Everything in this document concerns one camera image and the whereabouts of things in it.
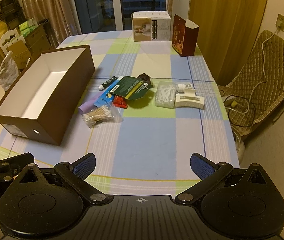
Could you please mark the white product carton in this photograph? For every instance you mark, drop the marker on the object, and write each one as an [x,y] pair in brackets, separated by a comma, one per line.
[151,26]

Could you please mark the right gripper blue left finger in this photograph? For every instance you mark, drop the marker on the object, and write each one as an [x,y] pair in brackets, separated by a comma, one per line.
[84,166]

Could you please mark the crumpled silver plastic bag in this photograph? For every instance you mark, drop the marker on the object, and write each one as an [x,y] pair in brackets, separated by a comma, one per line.
[8,71]

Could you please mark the blue toothpaste tube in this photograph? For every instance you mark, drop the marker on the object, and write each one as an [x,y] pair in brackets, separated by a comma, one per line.
[106,96]

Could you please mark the checked tablecloth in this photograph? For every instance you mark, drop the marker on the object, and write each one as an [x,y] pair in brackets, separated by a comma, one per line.
[149,151]

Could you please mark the quilted tan chair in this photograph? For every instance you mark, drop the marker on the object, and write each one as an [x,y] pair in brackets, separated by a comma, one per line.
[259,84]

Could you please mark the small black cream tube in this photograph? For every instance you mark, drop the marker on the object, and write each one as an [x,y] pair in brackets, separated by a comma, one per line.
[107,83]

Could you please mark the brown cardboard storage box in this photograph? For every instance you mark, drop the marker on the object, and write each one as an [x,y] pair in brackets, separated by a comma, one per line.
[41,101]

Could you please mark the green blister card package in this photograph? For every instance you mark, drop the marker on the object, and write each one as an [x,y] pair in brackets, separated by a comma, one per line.
[130,88]

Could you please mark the dark red gift box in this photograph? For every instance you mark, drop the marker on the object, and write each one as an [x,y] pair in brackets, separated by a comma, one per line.
[184,36]

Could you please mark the red snack packet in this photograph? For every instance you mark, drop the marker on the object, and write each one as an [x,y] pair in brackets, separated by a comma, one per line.
[120,102]

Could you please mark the white power strip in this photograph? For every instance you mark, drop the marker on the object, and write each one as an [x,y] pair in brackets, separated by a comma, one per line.
[231,101]

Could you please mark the beige curtain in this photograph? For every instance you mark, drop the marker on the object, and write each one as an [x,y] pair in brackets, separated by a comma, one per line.
[60,16]

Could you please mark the clear box of floss picks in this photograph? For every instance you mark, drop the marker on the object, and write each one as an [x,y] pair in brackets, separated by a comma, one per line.
[165,95]

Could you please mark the cream plastic hair claw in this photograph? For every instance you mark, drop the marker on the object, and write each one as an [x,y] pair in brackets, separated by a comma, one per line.
[189,99]

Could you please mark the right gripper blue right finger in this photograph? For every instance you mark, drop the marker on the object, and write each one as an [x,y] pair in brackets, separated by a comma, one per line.
[202,166]

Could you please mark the white pill bottle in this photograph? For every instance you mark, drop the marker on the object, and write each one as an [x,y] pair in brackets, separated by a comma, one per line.
[181,87]

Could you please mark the bag of cotton swabs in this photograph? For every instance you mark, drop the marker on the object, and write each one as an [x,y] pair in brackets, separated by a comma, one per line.
[105,113]

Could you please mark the white round floor appliance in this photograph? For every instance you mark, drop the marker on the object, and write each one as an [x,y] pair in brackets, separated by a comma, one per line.
[239,144]

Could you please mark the purple cleanser tube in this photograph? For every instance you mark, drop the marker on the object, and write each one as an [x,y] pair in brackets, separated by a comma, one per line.
[87,106]

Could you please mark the stacked cardboard boxes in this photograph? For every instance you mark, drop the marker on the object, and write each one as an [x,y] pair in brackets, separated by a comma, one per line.
[26,48]

